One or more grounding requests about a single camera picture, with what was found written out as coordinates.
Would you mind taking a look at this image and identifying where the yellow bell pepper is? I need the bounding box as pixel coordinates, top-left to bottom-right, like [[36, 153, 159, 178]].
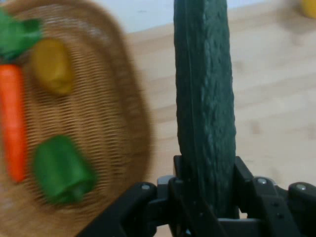
[[300, 0, 316, 18]]

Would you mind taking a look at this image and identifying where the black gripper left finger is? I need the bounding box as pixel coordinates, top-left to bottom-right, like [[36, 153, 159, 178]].
[[78, 155, 223, 237]]

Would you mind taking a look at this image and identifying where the green bell pepper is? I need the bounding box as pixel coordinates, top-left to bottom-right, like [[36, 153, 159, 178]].
[[32, 135, 96, 205]]

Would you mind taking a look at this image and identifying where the woven wicker basket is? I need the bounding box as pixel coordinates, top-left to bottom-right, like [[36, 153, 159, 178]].
[[0, 0, 155, 237]]

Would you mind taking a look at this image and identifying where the orange carrot with green leaves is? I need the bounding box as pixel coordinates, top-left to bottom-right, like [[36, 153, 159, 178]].
[[0, 7, 44, 184]]

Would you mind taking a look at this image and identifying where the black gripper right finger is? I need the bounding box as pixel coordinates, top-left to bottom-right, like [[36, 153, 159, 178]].
[[234, 156, 316, 237]]

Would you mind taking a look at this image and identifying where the long dark green cucumber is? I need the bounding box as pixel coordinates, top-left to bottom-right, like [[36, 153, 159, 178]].
[[173, 0, 237, 220]]

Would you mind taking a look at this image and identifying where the brown-yellow potato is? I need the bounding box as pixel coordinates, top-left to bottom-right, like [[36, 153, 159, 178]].
[[31, 39, 75, 96]]

